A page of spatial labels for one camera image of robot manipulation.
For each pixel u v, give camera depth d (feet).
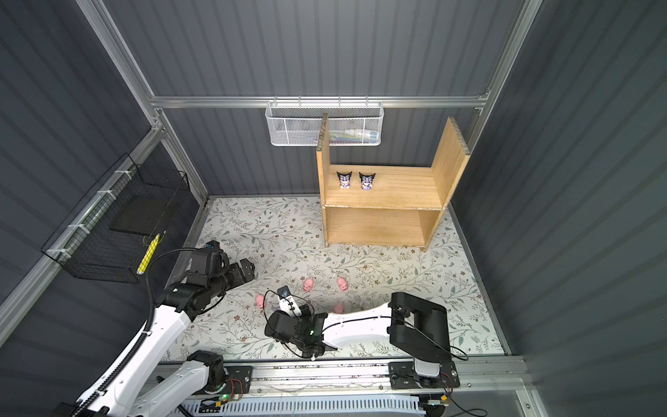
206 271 1.93
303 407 2.53
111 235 2.35
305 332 1.96
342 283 2.99
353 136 3.00
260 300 2.85
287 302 2.28
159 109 2.97
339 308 2.81
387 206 2.65
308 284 2.99
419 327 1.52
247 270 2.38
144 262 2.19
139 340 1.48
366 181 2.65
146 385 1.48
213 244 2.32
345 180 2.70
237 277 2.32
